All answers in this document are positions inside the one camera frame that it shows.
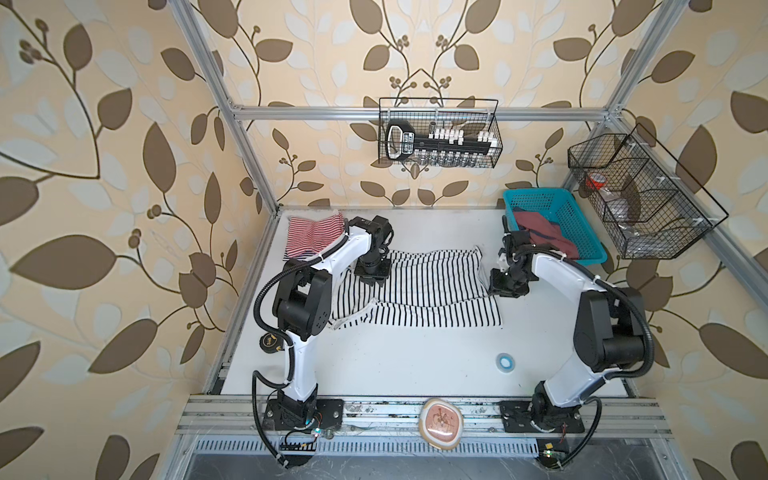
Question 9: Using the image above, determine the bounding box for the wire basket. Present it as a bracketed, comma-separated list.
[378, 96, 503, 169]
[568, 123, 729, 260]

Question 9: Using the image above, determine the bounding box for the red striped folded tank top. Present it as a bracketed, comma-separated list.
[284, 212, 345, 260]

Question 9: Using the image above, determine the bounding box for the blue tape roll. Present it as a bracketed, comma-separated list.
[495, 353, 515, 374]

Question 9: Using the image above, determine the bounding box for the black tool in basket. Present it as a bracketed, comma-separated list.
[378, 119, 503, 168]

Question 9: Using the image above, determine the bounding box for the teal plastic basket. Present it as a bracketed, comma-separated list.
[502, 188, 607, 266]

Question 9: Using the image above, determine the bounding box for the pink round badge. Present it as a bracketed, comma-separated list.
[418, 398, 464, 451]

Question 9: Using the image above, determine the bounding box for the back wire basket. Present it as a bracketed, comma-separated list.
[378, 96, 503, 169]

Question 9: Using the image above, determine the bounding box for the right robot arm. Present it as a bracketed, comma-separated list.
[489, 225, 655, 470]

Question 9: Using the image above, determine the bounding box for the black white striped tank top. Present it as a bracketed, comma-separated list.
[328, 246, 503, 330]

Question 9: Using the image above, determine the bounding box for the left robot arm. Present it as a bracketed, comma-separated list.
[251, 214, 394, 469]

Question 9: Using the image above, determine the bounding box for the right wire basket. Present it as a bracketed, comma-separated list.
[568, 123, 729, 260]

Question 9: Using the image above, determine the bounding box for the maroon tank top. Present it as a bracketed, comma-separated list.
[513, 209, 579, 259]

